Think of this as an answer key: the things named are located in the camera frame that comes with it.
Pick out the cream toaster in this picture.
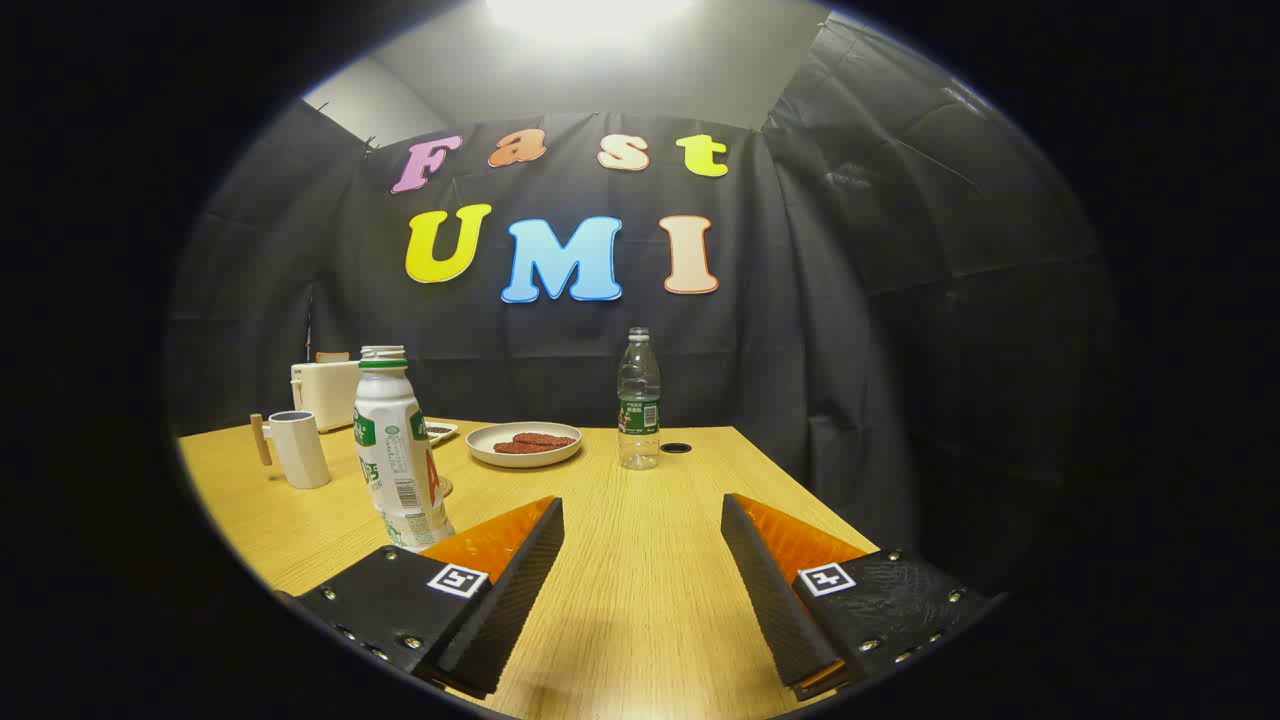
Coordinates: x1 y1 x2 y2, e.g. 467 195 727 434
290 358 363 433

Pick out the white juice bottle green label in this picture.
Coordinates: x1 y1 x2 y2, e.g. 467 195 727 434
353 345 456 553

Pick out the white cup wooden handle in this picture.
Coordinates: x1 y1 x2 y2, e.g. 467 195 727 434
250 410 332 490

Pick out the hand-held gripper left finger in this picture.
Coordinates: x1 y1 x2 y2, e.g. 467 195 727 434
275 495 566 701

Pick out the wooden table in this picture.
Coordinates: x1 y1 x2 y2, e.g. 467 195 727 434
178 418 881 720

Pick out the white round plate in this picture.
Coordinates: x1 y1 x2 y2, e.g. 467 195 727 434
466 421 583 469

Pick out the clear plastic water bottle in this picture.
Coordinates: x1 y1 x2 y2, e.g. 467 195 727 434
617 327 662 471

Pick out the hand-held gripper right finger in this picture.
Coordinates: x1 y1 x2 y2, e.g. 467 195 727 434
720 492 1006 701

